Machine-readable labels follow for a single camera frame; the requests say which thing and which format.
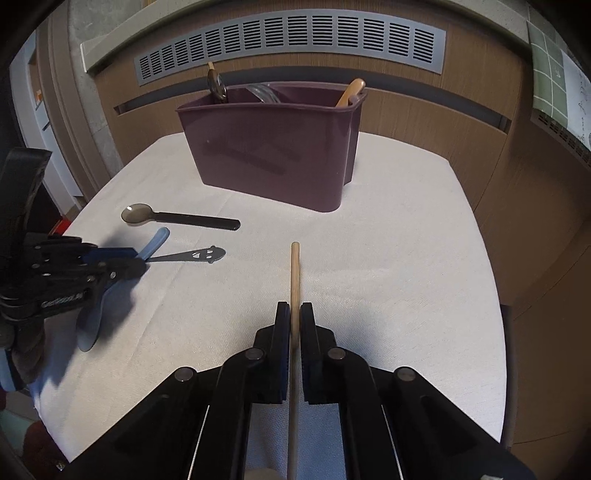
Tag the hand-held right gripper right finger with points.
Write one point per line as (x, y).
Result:
(307, 350)

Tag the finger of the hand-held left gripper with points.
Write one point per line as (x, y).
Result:
(115, 253)
(127, 270)

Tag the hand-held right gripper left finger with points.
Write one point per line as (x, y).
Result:
(284, 350)

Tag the light blue plastic spoon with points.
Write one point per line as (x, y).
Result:
(92, 327)

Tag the purple plastic utensil holder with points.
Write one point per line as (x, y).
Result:
(268, 152)

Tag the wooden spoon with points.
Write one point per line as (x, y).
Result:
(353, 87)

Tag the person's left hand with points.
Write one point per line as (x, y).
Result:
(25, 350)

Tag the red object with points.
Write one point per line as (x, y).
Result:
(61, 225)

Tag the dark translucent plastic spoon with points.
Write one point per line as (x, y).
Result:
(184, 218)

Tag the white tablecloth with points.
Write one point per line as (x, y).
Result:
(392, 277)

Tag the dark brown plastic utensil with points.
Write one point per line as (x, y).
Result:
(218, 90)

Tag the clear plastic utensil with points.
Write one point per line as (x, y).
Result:
(265, 92)

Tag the grey vent grille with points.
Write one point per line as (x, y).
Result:
(295, 37)

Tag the green checked cloth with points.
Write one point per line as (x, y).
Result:
(549, 78)

